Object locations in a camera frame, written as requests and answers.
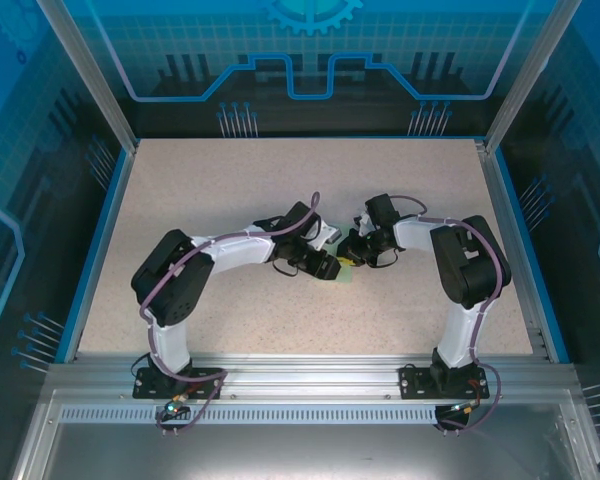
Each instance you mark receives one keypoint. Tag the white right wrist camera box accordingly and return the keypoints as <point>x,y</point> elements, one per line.
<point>364,223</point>

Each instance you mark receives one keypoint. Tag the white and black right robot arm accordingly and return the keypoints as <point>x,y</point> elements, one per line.
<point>470,265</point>

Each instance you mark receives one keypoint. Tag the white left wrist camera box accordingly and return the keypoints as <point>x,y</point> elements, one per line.
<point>327,235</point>

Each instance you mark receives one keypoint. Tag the aluminium corner post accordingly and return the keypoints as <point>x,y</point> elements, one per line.
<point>92,80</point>
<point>527,80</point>

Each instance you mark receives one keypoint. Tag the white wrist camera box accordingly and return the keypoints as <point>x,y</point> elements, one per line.
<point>327,235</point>
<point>364,223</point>

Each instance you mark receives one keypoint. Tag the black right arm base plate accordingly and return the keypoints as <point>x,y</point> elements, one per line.
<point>415,382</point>

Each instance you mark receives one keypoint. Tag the light green paper sheet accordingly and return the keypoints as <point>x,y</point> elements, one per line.
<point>347,276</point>

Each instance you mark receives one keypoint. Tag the aluminium frame rail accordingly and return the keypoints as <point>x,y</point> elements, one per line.
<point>305,372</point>

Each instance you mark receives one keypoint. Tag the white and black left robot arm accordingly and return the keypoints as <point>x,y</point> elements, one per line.
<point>172,280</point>

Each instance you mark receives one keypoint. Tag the grey metal sheet panel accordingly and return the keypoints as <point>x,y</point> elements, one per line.
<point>300,450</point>

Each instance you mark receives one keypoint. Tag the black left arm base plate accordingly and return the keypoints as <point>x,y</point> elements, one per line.
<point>202,385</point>

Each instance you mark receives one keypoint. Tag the blue table side trim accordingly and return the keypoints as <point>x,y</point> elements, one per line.
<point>96,255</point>
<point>554,325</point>

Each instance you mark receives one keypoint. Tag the aluminium side rail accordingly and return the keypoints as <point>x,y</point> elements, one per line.
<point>535,325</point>

